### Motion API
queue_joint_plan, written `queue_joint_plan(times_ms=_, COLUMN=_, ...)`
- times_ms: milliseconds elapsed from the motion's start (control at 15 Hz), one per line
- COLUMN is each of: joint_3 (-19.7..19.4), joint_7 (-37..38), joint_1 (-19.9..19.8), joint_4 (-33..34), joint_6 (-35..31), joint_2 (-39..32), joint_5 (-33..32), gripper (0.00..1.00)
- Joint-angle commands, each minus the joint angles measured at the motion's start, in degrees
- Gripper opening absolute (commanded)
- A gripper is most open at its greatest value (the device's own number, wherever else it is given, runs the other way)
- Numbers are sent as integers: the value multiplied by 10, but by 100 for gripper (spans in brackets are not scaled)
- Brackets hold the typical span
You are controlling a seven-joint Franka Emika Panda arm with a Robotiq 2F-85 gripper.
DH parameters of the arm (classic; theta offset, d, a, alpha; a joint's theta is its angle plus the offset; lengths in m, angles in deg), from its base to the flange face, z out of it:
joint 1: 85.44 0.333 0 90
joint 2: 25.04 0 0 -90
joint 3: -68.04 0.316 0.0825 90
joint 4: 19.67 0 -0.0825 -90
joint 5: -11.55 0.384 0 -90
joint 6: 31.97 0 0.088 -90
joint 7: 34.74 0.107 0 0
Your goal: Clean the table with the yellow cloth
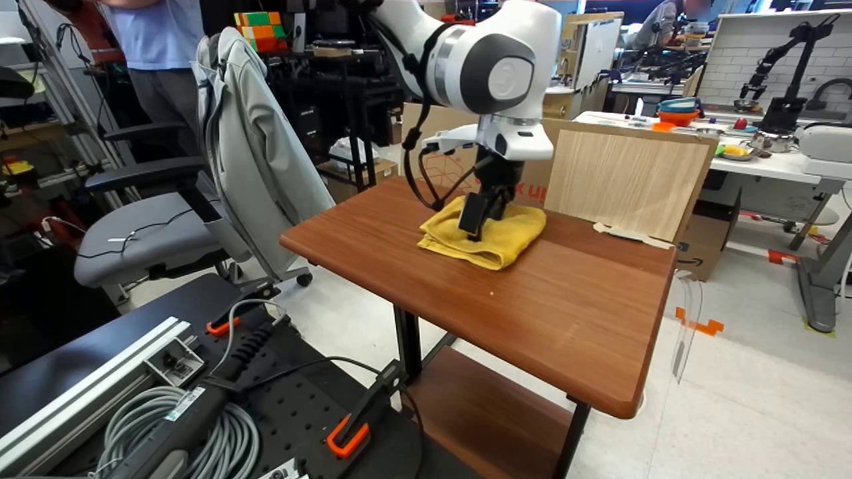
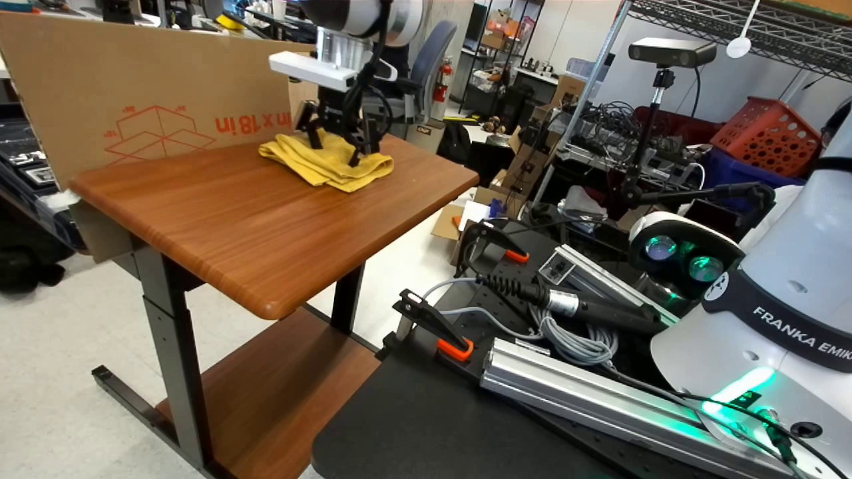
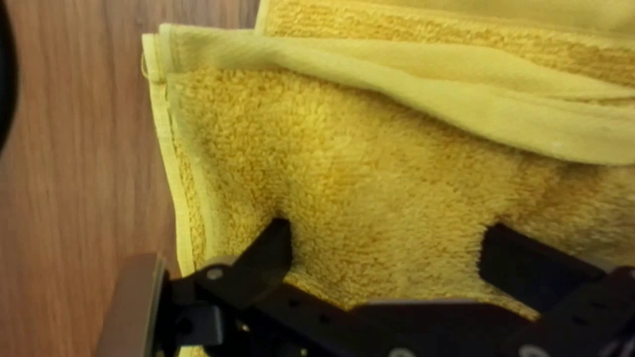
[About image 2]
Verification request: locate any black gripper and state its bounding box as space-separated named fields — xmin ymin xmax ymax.
xmin=294 ymin=81 xmax=394 ymax=171

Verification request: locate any yellow cloth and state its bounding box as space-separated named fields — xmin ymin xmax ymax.
xmin=254 ymin=128 xmax=397 ymax=198

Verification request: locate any red fire extinguisher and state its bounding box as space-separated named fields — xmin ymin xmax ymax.
xmin=430 ymin=59 xmax=451 ymax=105

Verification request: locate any light grey swivel chair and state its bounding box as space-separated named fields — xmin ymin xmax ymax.
xmin=402 ymin=19 xmax=461 ymax=128

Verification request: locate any open cardboard box with paper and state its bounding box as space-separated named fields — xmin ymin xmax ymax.
xmin=430 ymin=184 xmax=527 ymax=248

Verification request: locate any upright cardboard box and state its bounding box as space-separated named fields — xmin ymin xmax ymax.
xmin=499 ymin=130 xmax=558 ymax=207

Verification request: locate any orange and black clamp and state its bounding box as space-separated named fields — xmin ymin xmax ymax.
xmin=387 ymin=287 xmax=479 ymax=367
xmin=454 ymin=218 xmax=535 ymax=276

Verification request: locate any blue plastic bin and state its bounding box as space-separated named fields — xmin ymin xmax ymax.
xmin=700 ymin=144 xmax=800 ymax=194

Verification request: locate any white round lamp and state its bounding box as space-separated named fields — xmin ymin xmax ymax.
xmin=724 ymin=0 xmax=764 ymax=62

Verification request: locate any red plastic basket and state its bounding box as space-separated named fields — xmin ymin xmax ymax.
xmin=707 ymin=93 xmax=823 ymax=180

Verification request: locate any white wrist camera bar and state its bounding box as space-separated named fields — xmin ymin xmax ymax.
xmin=265 ymin=49 xmax=359 ymax=93

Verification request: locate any wooden table with black frame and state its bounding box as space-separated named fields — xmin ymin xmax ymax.
xmin=67 ymin=130 xmax=481 ymax=479

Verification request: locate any short aluminium rail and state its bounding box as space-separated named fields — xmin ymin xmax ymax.
xmin=535 ymin=242 xmax=682 ymax=328

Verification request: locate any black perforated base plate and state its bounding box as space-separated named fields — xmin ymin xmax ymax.
xmin=309 ymin=222 xmax=852 ymax=479

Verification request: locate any grey coiled cable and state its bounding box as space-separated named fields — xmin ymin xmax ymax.
xmin=414 ymin=274 xmax=640 ymax=369

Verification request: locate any black camera stand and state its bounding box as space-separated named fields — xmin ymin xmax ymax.
xmin=614 ymin=62 xmax=682 ymax=222

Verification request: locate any black cable connector, silver ring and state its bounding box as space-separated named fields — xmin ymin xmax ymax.
xmin=474 ymin=264 xmax=668 ymax=339

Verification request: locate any stereo camera with green lenses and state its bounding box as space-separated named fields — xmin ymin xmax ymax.
xmin=624 ymin=211 xmax=746 ymax=308

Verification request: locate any black camera on stand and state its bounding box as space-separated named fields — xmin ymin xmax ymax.
xmin=624 ymin=34 xmax=718 ymax=70

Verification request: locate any long aluminium rail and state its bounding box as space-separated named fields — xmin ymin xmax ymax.
xmin=475 ymin=335 xmax=800 ymax=479

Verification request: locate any metal wire shelf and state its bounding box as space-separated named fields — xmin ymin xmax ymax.
xmin=530 ymin=0 xmax=852 ymax=180

